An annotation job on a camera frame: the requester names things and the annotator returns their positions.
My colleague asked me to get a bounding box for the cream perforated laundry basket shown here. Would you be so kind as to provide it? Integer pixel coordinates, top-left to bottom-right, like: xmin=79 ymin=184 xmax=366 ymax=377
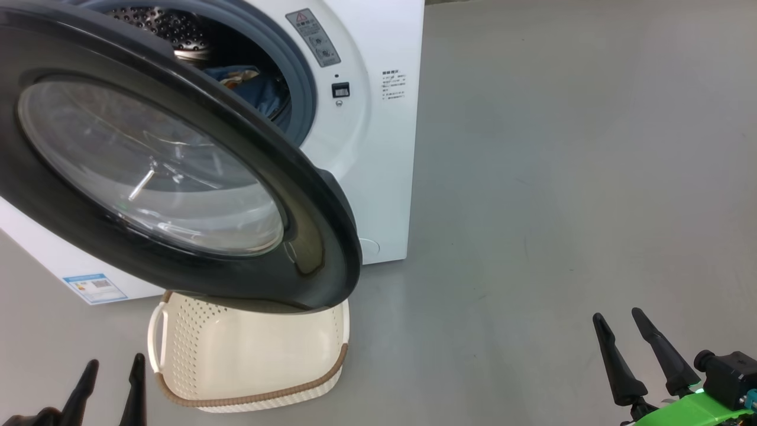
xmin=147 ymin=289 xmax=351 ymax=414

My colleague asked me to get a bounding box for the grey rubber door gasket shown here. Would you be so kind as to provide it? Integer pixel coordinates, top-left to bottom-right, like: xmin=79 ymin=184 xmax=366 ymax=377
xmin=76 ymin=0 xmax=318 ymax=147

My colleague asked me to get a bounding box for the small black text label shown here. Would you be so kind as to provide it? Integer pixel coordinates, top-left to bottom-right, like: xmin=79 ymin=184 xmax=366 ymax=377
xmin=381 ymin=69 xmax=408 ymax=101

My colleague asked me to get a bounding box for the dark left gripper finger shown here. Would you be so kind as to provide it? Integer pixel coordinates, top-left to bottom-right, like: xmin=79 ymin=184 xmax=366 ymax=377
xmin=119 ymin=353 xmax=147 ymax=426
xmin=59 ymin=359 xmax=101 ymax=426

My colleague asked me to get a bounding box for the black glass washing machine door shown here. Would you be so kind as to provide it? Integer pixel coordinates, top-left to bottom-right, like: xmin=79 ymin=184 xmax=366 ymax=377
xmin=0 ymin=0 xmax=363 ymax=315

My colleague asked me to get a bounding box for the white front-load washing machine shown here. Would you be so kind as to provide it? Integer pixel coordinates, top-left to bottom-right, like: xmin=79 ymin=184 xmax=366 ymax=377
xmin=0 ymin=0 xmax=426 ymax=306

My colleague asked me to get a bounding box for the blue energy label sticker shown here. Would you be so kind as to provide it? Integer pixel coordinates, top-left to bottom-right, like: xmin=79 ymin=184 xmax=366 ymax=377
xmin=62 ymin=272 xmax=128 ymax=306

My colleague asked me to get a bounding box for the blue printed garment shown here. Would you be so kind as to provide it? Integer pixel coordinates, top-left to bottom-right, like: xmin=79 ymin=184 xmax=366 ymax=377
xmin=234 ymin=73 xmax=291 ymax=122

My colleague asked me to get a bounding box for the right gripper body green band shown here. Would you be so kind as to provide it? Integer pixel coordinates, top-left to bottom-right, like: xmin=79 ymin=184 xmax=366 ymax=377
xmin=620 ymin=389 xmax=757 ymax=426

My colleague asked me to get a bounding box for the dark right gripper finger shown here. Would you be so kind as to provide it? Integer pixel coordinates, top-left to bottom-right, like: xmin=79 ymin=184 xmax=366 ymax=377
xmin=630 ymin=306 xmax=702 ymax=398
xmin=592 ymin=312 xmax=658 ymax=422

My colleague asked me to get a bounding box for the round white filter cover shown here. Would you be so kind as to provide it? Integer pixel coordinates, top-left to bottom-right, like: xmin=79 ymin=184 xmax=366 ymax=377
xmin=357 ymin=237 xmax=381 ymax=266

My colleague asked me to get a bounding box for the steel washing drum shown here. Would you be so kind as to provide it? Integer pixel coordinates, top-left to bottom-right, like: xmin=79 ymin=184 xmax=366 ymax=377
xmin=105 ymin=5 xmax=292 ymax=122

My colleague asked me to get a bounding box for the grey warning label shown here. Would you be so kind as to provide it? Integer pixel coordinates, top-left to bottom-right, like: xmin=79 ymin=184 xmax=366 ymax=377
xmin=285 ymin=8 xmax=342 ymax=68

